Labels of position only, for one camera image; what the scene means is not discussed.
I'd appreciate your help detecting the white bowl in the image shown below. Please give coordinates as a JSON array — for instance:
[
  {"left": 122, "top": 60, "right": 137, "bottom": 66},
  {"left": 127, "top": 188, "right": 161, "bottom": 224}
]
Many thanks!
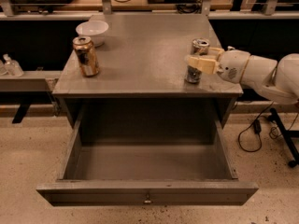
[{"left": 76, "top": 21, "right": 109, "bottom": 47}]

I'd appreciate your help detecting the open grey top drawer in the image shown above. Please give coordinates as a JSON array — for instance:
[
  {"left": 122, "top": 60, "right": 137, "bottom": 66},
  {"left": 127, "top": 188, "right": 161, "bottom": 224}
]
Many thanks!
[{"left": 36, "top": 104, "right": 258, "bottom": 206}]

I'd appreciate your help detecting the metal drawer knob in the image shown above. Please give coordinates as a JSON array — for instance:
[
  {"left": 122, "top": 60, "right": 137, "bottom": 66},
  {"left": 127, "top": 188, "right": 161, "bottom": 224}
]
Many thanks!
[{"left": 144, "top": 193, "right": 152, "bottom": 204}]

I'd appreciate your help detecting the clear sanitizer bottle left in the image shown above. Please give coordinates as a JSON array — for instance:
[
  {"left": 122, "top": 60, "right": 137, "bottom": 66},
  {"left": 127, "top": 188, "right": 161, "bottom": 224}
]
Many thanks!
[{"left": 3, "top": 54, "right": 23, "bottom": 77}]

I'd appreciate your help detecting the black stand leg with wheel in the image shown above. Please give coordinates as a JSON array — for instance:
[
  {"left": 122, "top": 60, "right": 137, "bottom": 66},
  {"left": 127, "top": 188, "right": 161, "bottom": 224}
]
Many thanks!
[{"left": 268, "top": 108, "right": 299, "bottom": 168}]

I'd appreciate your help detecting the black cable on floor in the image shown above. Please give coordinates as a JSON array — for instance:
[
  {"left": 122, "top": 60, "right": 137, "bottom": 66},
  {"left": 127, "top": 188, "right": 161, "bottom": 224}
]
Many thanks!
[{"left": 237, "top": 101, "right": 275, "bottom": 154}]

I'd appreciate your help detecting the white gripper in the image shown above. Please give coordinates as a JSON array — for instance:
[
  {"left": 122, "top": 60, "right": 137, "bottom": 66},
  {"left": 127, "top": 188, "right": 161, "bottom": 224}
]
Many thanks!
[{"left": 186, "top": 47, "right": 250, "bottom": 83}]

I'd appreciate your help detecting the slim redbull can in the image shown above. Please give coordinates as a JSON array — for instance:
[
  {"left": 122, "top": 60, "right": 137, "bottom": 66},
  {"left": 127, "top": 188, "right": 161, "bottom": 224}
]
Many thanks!
[{"left": 185, "top": 38, "right": 210, "bottom": 84}]

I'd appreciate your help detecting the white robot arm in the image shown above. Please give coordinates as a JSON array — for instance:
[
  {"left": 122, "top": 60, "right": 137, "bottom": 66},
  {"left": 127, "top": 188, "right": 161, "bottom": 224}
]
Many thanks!
[{"left": 185, "top": 47, "right": 299, "bottom": 105}]

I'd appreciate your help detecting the gold soda can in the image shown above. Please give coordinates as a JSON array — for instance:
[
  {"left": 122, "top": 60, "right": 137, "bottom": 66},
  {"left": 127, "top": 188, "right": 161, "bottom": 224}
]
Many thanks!
[{"left": 73, "top": 36, "right": 99, "bottom": 77}]

